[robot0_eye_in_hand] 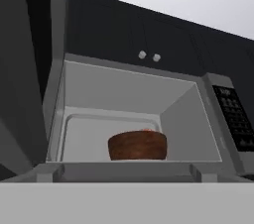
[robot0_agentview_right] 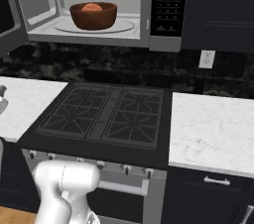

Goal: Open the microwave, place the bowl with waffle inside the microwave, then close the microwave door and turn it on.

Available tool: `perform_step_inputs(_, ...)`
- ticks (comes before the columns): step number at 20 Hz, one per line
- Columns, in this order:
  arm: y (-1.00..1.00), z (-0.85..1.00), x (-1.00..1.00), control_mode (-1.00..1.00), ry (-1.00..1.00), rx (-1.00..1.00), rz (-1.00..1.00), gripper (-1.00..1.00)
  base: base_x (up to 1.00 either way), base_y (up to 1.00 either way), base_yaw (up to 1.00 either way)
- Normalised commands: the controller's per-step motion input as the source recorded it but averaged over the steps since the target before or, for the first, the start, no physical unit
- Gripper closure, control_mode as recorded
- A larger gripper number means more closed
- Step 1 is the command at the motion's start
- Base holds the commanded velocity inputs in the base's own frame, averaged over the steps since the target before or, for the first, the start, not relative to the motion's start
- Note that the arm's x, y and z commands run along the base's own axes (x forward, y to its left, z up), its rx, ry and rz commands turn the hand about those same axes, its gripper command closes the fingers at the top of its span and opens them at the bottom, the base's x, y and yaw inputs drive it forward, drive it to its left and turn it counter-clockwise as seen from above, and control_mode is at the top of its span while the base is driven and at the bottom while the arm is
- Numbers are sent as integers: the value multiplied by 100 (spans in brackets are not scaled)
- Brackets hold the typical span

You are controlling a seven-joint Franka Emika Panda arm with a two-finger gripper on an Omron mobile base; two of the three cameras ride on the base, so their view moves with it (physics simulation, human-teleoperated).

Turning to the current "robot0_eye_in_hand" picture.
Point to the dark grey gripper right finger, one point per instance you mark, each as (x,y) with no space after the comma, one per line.
(205,175)

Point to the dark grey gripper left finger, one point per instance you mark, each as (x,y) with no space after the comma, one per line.
(49,173)

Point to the orange waffle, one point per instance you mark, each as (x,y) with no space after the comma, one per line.
(147,130)

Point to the brown wooden bowl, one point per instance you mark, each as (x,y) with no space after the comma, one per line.
(138,146)

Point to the dark grey microwave door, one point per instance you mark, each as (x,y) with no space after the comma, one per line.
(20,69)

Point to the grey microwave oven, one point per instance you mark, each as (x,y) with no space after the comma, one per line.
(132,92)

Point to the white cupboard knob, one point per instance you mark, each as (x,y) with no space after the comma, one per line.
(156,57)
(142,55)

